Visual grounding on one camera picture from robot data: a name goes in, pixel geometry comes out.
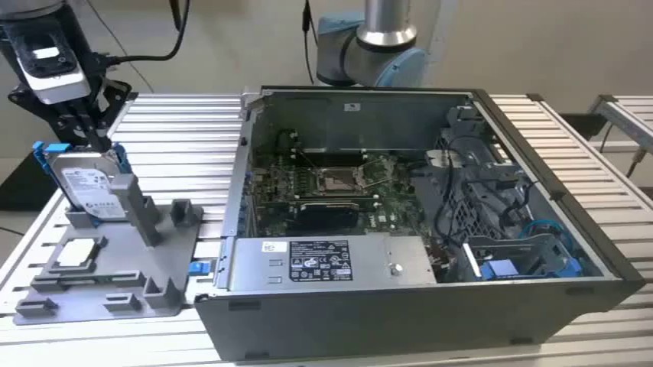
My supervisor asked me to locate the CPU socket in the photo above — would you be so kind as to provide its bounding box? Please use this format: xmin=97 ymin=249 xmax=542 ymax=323
xmin=313 ymin=164 xmax=370 ymax=195

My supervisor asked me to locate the thin black hanging cable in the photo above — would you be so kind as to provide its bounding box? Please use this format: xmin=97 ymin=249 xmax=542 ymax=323
xmin=300 ymin=0 xmax=315 ymax=84

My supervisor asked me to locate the RAM slot with white clips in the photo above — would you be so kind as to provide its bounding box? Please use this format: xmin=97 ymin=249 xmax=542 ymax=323
xmin=288 ymin=153 xmax=368 ymax=160
xmin=288 ymin=148 xmax=368 ymax=154

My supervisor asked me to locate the black graphics card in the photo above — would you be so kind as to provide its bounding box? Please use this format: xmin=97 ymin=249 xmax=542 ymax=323
xmin=293 ymin=201 xmax=360 ymax=235

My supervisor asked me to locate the grey disk bay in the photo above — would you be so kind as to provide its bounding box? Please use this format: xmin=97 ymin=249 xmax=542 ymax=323
xmin=460 ymin=233 xmax=586 ymax=284

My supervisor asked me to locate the hard disk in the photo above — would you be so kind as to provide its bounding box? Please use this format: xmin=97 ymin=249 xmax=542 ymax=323
xmin=32 ymin=141 xmax=132 ymax=227

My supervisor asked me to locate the black plastic drive cage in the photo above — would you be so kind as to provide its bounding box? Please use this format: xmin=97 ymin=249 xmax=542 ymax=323
xmin=411 ymin=106 xmax=565 ymax=245

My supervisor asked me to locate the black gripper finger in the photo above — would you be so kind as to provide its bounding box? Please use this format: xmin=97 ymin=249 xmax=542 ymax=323
xmin=6 ymin=83 xmax=101 ymax=151
xmin=90 ymin=79 xmax=140 ymax=152

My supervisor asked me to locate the grey parts rack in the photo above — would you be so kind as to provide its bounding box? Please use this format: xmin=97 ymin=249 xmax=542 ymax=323
xmin=12 ymin=174 xmax=205 ymax=326

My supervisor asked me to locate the silver power supply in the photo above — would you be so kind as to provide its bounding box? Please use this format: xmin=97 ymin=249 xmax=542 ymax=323
xmin=227 ymin=235 xmax=439 ymax=295

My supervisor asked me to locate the black RAM stick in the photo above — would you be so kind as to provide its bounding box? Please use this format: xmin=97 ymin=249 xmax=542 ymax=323
xmin=292 ymin=193 xmax=376 ymax=203

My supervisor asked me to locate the silver CPU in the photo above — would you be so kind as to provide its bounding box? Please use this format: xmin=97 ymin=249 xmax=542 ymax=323
xmin=56 ymin=239 xmax=101 ymax=267

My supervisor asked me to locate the green motherboard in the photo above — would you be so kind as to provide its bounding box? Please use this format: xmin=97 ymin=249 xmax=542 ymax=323
xmin=248 ymin=151 xmax=434 ymax=239

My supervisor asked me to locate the blue wire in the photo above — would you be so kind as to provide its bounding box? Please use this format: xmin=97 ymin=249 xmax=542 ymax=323
xmin=518 ymin=219 xmax=578 ymax=265

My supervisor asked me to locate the aluminium frame side table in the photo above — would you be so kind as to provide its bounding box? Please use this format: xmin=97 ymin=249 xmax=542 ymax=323
xmin=589 ymin=93 xmax=653 ymax=154

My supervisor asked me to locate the black open PC case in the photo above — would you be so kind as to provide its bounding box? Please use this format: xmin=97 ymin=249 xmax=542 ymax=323
xmin=196 ymin=86 xmax=646 ymax=362

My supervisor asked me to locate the black wire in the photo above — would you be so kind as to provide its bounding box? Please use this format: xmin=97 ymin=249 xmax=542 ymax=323
xmin=435 ymin=147 xmax=474 ymax=246

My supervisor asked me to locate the thick black camera cable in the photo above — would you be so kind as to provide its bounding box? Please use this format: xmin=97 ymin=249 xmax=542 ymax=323
xmin=98 ymin=0 xmax=192 ymax=68

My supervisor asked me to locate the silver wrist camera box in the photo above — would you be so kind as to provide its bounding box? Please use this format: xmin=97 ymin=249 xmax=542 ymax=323
xmin=12 ymin=32 xmax=92 ymax=105

